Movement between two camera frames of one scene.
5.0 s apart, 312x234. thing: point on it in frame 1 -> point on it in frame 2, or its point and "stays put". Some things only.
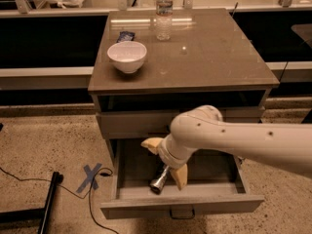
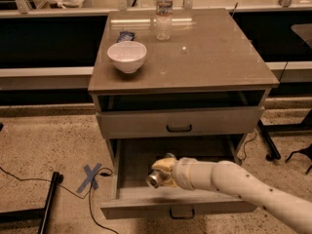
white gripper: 167,151 -> 185,174
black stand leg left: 43,214 stays put
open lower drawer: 216,182 stays put
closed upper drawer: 157,125 stays put
